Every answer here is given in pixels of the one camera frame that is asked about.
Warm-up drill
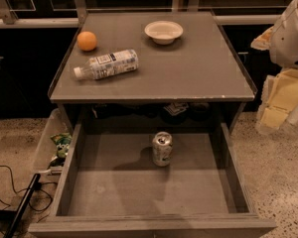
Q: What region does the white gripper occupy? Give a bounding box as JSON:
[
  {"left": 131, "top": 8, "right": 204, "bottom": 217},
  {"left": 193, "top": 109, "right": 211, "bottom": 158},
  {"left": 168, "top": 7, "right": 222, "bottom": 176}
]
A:
[{"left": 250, "top": 15, "right": 298, "bottom": 133}]

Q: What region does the white paper bowl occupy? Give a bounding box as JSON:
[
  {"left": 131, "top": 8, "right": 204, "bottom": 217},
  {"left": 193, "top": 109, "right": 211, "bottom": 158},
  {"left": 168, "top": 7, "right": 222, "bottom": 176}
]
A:
[{"left": 144, "top": 21, "right": 184, "bottom": 45}]

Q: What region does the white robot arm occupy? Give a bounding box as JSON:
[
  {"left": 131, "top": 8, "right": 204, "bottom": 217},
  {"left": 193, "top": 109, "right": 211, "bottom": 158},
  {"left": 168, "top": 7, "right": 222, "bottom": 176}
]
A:
[{"left": 250, "top": 0, "right": 298, "bottom": 134}]

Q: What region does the black cable on floor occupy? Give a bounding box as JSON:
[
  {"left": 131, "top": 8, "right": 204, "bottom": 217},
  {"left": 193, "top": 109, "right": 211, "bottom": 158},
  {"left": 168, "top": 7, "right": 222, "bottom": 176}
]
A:
[{"left": 0, "top": 165, "right": 58, "bottom": 223}]

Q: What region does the grey open top drawer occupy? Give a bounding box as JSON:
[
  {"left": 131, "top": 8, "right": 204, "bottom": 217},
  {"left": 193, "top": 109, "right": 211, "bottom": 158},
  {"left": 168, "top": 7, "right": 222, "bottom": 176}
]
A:
[{"left": 29, "top": 124, "right": 276, "bottom": 238}]

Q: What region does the green snack bag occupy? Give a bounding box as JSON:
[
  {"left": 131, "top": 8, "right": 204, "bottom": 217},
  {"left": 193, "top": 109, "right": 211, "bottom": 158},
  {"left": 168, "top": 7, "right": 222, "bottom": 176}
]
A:
[{"left": 51, "top": 133, "right": 72, "bottom": 159}]

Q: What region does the black bar on floor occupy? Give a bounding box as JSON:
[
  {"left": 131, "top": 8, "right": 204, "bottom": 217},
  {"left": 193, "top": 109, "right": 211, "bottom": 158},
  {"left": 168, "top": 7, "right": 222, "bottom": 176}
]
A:
[{"left": 3, "top": 174, "right": 41, "bottom": 238}]

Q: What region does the orange fruit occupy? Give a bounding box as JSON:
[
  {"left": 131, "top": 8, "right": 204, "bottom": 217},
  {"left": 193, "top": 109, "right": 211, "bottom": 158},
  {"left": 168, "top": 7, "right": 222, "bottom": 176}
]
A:
[{"left": 76, "top": 32, "right": 97, "bottom": 52}]

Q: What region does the grey cabinet counter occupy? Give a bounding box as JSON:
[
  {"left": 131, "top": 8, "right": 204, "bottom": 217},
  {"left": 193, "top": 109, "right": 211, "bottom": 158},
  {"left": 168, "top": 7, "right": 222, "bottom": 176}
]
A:
[{"left": 47, "top": 11, "right": 258, "bottom": 134}]

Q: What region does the clear plastic water bottle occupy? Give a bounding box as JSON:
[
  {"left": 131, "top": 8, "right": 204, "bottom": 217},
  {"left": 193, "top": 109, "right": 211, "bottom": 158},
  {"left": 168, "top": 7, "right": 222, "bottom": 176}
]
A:
[{"left": 73, "top": 50, "right": 139, "bottom": 80}]

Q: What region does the silver 7up soda can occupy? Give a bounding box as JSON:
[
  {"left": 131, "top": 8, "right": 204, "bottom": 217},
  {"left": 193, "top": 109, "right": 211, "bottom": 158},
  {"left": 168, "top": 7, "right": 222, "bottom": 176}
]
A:
[{"left": 152, "top": 132, "right": 173, "bottom": 167}]

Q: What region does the clear plastic storage bin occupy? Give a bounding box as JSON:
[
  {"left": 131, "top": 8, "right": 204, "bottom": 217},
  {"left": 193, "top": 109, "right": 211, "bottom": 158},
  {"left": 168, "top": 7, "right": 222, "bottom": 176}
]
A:
[{"left": 32, "top": 109, "right": 68, "bottom": 180}]

